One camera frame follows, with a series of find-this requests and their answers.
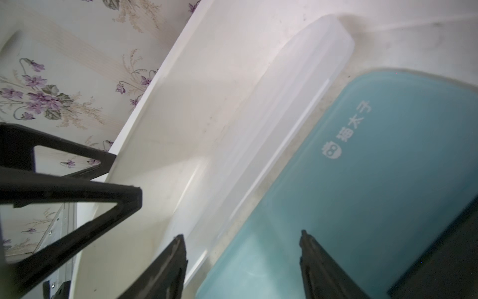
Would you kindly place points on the white plastic storage box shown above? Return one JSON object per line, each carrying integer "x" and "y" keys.
{"x": 203, "y": 84}

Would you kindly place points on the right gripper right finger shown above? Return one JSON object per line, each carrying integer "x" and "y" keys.
{"x": 322, "y": 277}

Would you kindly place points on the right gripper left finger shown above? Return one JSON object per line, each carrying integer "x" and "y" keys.
{"x": 164, "y": 278}

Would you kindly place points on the teal pencil case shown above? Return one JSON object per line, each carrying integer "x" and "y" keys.
{"x": 387, "y": 168}

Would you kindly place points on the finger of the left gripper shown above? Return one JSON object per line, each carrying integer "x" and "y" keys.
{"x": 25, "y": 187}
{"x": 18, "y": 143}

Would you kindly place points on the black pencil case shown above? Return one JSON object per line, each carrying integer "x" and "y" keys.
{"x": 448, "y": 269}

